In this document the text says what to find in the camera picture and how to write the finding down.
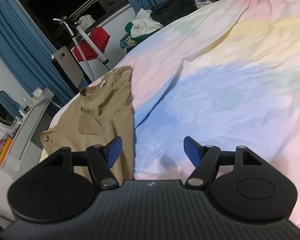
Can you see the pale hanging garment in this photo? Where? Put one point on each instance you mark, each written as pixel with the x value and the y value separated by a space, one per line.
pixel 87 21

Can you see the dark window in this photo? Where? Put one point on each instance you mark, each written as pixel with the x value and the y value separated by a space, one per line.
pixel 52 0

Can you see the garment steamer stand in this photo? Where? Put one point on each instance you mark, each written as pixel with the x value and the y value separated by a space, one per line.
pixel 82 33

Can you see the blue-grey garment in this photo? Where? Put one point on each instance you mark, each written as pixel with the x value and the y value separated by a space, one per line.
pixel 123 43

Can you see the white dresser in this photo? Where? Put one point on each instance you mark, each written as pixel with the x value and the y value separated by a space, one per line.
pixel 32 120

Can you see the patterned grey cloth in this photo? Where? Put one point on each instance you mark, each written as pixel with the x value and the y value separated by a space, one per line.
pixel 203 2

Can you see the orange tray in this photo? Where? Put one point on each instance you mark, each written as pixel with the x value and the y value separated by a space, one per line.
pixel 5 152

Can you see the white garment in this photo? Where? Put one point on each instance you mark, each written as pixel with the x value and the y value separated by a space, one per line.
pixel 145 25

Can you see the metal balcony rail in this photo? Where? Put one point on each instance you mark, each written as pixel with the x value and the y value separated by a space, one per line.
pixel 86 3

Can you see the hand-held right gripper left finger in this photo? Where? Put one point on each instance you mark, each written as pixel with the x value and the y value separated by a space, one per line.
pixel 113 152

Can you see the black clothes pile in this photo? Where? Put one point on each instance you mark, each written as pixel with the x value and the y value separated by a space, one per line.
pixel 175 7

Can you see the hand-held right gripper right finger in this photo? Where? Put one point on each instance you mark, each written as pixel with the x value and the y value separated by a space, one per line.
pixel 192 152

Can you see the yellow-green garment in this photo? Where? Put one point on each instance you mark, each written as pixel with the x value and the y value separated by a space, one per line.
pixel 131 41

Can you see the pile of clothes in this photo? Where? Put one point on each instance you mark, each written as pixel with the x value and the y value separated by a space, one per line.
pixel 128 27

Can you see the silver folding board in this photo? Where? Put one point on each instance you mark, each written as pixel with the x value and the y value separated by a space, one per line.
pixel 70 65

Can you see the pastel tie-dye blanket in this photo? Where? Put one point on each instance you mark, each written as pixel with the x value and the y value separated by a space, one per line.
pixel 215 80

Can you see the tissue box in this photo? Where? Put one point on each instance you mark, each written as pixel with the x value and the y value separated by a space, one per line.
pixel 38 92

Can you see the wavy black-framed mirror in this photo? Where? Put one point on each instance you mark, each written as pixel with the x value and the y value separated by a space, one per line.
pixel 5 105

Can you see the tan T-shirt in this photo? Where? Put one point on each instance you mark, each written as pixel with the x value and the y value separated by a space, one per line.
pixel 102 105

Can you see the red garment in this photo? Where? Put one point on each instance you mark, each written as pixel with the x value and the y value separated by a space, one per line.
pixel 100 37

